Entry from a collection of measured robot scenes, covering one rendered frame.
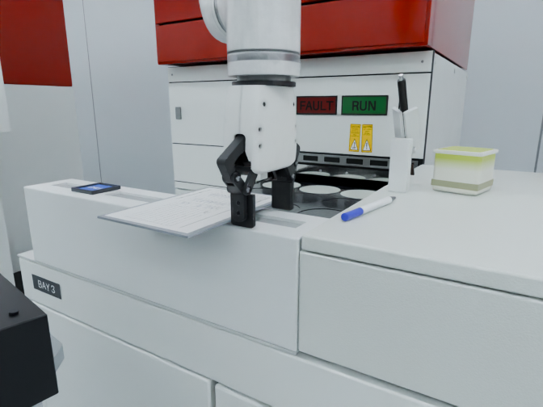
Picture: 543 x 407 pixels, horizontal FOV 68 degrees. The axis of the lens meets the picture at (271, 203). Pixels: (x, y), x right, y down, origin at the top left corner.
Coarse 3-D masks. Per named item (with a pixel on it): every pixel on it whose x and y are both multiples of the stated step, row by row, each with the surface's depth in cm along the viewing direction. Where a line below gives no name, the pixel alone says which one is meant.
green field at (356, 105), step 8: (344, 104) 101; (352, 104) 100; (360, 104) 99; (368, 104) 98; (376, 104) 97; (384, 104) 96; (344, 112) 102; (352, 112) 101; (360, 112) 99; (368, 112) 98; (376, 112) 98; (384, 112) 97
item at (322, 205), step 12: (252, 192) 95; (264, 192) 95; (300, 192) 94; (336, 192) 94; (300, 204) 83; (312, 204) 83; (324, 204) 83; (336, 204) 83; (348, 204) 83; (324, 216) 74
